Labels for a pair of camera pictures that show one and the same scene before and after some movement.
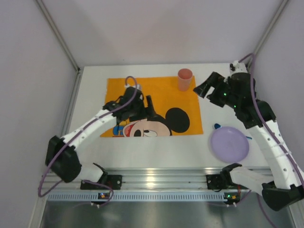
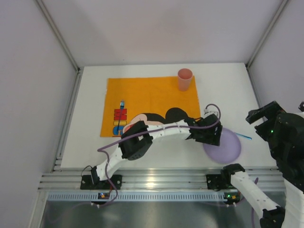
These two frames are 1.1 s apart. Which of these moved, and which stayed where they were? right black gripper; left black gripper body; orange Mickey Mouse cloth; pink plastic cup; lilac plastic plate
Moved: left black gripper body; right black gripper; lilac plastic plate
Stayed: pink plastic cup; orange Mickey Mouse cloth
